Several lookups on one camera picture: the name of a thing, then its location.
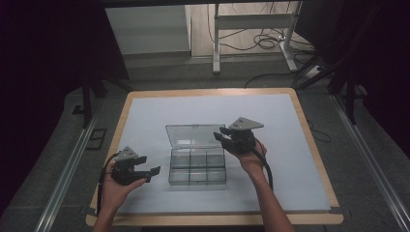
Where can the white table mat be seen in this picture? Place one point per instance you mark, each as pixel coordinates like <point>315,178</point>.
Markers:
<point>209,109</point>

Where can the person's right hand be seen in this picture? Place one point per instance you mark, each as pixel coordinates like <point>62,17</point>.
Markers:
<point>251,161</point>

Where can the aluminium floor rail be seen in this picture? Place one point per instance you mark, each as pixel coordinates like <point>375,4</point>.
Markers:
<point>370,161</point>
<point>64,180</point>

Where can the clear plastic compartment box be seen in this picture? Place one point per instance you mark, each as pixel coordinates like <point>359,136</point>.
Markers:
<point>197,167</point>

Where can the black metal stand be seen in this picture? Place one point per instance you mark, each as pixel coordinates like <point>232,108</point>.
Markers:
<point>86,103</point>
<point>350,96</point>

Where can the white metal desk frame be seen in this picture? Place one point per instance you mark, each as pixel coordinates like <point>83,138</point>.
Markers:
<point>251,21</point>

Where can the person's left hand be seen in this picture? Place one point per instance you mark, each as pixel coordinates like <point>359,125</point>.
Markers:
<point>116,193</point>

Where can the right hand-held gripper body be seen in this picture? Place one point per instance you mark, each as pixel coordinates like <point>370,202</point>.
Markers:
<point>241,141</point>

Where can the white cabinet panel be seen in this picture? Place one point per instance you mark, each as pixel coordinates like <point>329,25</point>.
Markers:
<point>146,29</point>

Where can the black floor plate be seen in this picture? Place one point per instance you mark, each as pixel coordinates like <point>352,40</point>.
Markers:
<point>96,138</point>

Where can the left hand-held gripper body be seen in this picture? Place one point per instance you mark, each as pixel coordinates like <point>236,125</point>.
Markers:
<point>124,172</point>

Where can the white power strip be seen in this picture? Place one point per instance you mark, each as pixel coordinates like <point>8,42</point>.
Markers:
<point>314,71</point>

